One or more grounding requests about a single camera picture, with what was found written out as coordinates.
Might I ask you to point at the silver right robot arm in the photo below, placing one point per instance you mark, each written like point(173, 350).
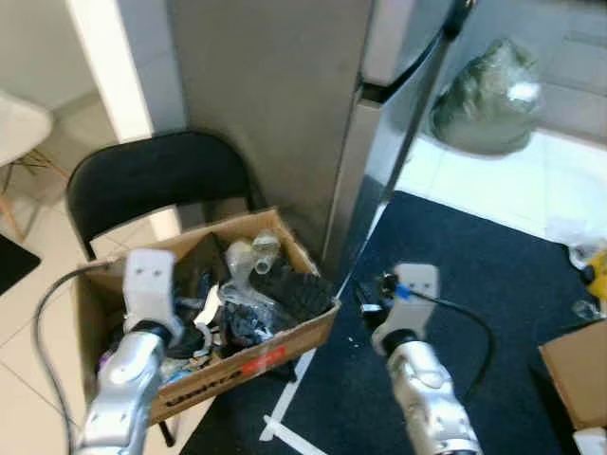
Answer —
point(427, 393)

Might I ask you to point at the clear plastic bottle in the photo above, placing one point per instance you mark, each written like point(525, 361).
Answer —
point(242, 258)

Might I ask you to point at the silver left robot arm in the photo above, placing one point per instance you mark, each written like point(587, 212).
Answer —
point(123, 389)

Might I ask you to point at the black shoe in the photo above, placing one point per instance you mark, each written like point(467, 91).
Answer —
point(294, 289)

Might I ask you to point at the white floor tape strip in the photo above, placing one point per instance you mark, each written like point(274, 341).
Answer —
point(302, 372)
point(289, 441)

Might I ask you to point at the stainless steel fridge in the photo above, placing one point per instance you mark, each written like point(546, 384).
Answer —
point(275, 95)

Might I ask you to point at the white plastic chair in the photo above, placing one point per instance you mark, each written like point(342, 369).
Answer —
point(19, 128)

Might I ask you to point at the medium brown cardboard box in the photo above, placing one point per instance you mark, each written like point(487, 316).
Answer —
point(579, 374)

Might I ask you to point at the white plastic bag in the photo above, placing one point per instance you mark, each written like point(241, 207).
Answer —
point(574, 237)

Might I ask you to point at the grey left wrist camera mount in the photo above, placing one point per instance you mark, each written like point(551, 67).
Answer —
point(150, 280)

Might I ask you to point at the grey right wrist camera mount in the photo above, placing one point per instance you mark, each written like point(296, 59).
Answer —
point(417, 282)

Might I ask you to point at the green filled garbage bag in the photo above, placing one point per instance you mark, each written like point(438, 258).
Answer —
point(484, 104)

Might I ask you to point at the cardboard box with red label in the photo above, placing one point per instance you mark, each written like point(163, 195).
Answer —
point(237, 365)

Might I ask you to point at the black folding chair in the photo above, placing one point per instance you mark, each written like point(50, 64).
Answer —
point(152, 175)

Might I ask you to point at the large black floor mat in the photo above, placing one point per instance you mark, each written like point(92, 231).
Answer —
point(455, 256)

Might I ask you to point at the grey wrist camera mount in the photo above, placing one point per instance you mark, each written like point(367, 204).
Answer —
point(150, 280)
point(417, 282)

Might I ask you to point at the small black floor mat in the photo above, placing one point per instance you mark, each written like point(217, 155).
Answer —
point(14, 263)

